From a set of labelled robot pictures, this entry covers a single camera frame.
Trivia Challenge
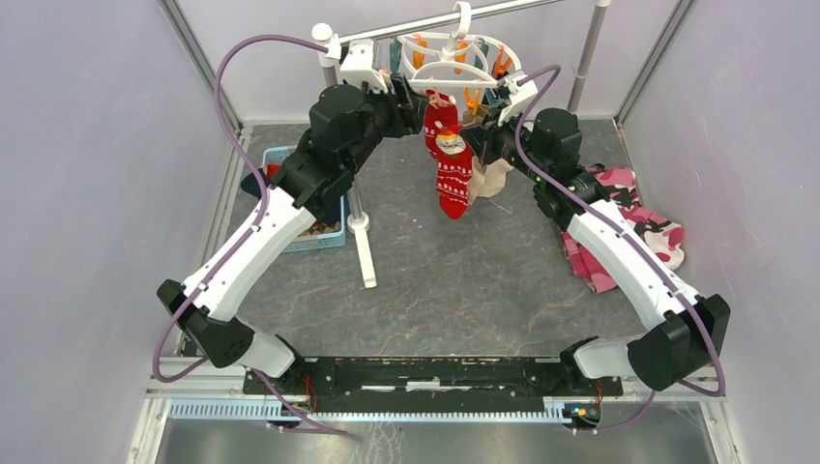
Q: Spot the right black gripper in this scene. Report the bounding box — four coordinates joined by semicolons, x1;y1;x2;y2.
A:
461;101;550;183

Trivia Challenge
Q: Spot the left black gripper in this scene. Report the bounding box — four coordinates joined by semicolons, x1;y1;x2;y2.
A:
344;72;430;176

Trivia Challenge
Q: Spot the pink clothespin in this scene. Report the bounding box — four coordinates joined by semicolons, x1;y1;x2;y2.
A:
425;89;456;108

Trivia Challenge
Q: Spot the orange clothespin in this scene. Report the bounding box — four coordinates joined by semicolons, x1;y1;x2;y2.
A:
413;33;427;69
454;40;468;64
463;88;482;119
492;45;513;80

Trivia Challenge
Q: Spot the white clip hanger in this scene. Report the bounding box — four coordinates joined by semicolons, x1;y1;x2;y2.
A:
389;1;525;93

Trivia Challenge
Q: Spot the pink camouflage bag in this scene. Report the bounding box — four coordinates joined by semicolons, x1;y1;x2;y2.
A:
560;164;685;294

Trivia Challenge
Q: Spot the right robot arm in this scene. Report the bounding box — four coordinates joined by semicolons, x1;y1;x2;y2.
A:
461;108;730;396

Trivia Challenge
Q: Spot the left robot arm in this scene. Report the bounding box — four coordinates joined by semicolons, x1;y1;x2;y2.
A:
157;72;428;394

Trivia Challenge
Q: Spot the teal clothespin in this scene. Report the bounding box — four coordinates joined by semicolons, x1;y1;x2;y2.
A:
389;38;402;73

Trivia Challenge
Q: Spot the silver white drying rack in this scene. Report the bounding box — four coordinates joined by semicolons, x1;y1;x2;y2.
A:
310;0;613;291

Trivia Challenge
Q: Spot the light blue plastic basket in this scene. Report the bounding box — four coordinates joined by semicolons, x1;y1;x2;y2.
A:
262;145;348;252

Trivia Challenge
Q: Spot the navy blue sock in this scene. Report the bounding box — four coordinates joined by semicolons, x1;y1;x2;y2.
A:
240;169;271;200

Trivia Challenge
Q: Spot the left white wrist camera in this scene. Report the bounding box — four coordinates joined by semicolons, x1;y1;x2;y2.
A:
318;39;392;94

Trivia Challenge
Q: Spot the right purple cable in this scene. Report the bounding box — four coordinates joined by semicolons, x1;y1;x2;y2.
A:
512;64;728;435

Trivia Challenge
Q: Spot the purple cable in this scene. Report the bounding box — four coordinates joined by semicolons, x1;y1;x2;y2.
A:
151;35;350;438
512;64;728;435

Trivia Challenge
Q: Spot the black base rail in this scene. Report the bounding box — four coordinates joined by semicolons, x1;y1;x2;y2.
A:
271;356;624;415

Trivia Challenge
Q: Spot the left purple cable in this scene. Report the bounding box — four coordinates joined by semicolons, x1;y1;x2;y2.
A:
151;35;350;438

